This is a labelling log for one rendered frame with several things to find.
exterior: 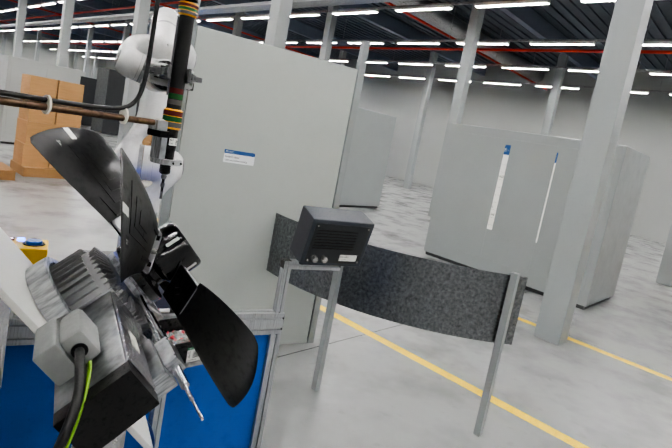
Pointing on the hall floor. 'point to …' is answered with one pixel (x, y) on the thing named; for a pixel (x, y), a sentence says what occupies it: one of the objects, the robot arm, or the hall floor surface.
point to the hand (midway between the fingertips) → (177, 73)
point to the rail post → (264, 390)
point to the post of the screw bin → (157, 419)
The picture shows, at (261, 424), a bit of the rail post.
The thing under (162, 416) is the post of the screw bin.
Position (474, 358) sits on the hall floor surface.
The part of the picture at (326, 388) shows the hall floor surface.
